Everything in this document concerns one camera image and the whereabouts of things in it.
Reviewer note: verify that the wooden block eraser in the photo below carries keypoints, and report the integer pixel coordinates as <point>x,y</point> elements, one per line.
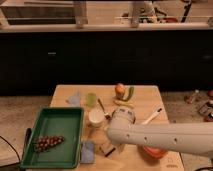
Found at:
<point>107,149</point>

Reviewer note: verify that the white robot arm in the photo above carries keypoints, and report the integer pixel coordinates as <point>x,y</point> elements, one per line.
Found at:
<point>190,138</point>

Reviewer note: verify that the orange peach fruit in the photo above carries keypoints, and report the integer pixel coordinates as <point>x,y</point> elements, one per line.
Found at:
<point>120,90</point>

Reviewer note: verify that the green cup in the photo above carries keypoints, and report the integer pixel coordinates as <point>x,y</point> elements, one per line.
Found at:
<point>91,99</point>

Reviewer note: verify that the green cucumber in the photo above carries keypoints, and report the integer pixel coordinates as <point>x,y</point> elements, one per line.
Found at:
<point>130,93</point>

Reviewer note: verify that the yellow banana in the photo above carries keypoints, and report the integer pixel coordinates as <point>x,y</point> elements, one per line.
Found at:
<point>123,103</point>

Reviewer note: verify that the metal spoon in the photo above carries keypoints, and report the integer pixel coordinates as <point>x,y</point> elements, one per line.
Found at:
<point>107,116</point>

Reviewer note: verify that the white cup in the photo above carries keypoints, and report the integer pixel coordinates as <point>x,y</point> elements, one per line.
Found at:
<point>96,117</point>

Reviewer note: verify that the light blue cloth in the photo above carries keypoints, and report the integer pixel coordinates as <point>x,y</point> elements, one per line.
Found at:
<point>74,100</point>

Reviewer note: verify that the green plastic tray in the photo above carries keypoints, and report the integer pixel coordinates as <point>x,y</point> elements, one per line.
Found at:
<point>66,122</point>

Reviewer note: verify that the blue sponge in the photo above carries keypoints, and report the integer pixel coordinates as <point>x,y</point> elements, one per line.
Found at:
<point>87,152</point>

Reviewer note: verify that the orange bowl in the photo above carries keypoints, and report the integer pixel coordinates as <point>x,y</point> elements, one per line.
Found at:
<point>153,152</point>

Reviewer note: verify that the red grape bunch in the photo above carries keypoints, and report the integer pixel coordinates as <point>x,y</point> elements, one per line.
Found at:
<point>46,142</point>

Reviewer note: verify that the white handled black brush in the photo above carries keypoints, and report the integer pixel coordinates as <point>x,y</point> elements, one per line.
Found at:
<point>152,116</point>

